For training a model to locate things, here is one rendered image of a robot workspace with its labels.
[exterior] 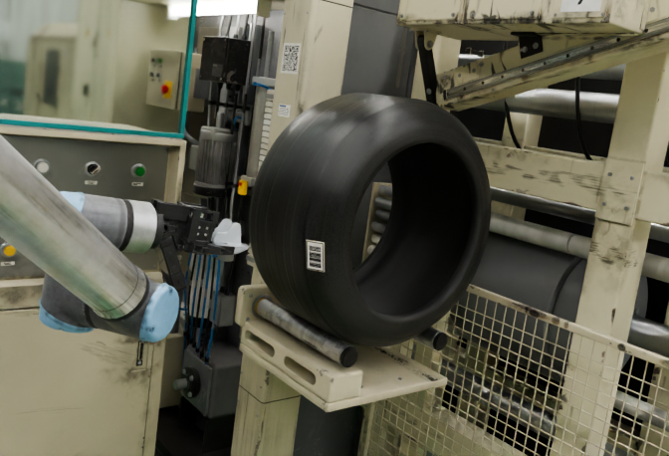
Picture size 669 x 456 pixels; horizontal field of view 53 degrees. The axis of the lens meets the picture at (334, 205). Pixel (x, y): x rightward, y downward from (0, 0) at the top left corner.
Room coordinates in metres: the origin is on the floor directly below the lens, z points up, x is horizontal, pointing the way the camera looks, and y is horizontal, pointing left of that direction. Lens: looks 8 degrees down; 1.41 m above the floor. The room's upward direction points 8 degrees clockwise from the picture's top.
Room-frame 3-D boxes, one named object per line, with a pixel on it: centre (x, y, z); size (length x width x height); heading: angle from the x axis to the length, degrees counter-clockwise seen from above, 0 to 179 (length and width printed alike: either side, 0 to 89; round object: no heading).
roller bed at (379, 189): (1.98, -0.22, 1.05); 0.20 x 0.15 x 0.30; 39
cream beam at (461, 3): (1.66, -0.38, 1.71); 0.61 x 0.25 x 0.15; 39
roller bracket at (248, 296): (1.71, 0.04, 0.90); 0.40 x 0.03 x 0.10; 129
